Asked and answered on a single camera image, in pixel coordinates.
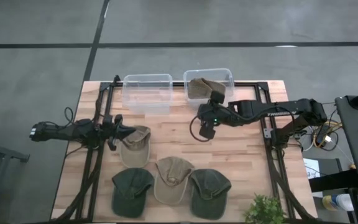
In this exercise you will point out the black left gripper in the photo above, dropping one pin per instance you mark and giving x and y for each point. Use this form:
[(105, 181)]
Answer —
[(113, 130)]

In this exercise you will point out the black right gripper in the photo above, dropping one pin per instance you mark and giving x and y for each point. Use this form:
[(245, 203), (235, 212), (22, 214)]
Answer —
[(211, 115)]

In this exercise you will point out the tan baseball cap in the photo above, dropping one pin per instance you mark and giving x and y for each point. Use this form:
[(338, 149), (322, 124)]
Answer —
[(135, 152), (199, 88), (172, 174)]

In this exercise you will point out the dark green baseball cap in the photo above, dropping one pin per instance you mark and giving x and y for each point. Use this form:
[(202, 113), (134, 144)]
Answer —
[(132, 193), (210, 193)]

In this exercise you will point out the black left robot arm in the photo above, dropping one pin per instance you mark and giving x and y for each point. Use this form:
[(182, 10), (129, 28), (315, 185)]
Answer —
[(67, 130)]

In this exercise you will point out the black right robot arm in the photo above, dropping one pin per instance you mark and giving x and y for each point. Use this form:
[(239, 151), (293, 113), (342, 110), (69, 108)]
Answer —
[(275, 110)]

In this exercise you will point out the clear plastic bin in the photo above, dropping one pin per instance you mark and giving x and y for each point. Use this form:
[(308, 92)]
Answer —
[(148, 93), (225, 76)]

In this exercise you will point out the green potted plant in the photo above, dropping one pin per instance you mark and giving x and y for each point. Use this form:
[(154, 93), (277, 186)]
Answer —
[(264, 210)]

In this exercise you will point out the white paper sheet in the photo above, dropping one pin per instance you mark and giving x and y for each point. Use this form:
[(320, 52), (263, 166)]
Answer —
[(309, 165)]

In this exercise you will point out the black power adapter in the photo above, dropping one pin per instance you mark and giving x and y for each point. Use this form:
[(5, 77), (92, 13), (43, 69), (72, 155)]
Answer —
[(323, 133)]

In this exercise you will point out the grey metal stand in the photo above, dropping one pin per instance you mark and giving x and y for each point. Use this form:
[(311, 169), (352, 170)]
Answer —
[(2, 154)]

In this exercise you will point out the black shelf board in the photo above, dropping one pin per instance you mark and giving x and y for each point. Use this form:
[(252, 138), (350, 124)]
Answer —
[(334, 181)]

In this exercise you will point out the white and yellow bottle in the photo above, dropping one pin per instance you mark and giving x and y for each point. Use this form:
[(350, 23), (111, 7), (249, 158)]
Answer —
[(337, 202)]

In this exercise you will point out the black aluminium table frame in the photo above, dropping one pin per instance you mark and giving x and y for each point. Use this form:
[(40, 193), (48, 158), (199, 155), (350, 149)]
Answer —
[(178, 84)]

